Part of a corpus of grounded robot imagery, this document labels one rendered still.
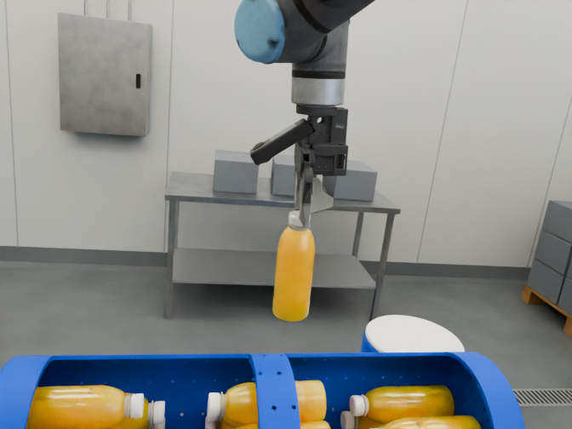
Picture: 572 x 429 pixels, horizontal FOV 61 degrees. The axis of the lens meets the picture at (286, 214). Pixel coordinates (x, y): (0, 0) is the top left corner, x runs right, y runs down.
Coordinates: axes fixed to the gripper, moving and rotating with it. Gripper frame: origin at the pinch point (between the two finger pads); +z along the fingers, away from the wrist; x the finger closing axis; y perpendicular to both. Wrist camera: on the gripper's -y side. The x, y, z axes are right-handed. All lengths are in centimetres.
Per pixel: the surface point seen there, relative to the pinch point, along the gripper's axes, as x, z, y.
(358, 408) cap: -7.5, 37.2, 12.0
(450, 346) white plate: 28, 48, 50
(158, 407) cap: -7.8, 33.3, -25.8
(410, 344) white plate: 29, 48, 38
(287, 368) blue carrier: -12.0, 23.7, -3.3
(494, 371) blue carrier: -12.2, 26.8, 35.9
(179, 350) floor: 186, 149, -38
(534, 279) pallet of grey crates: 266, 150, 258
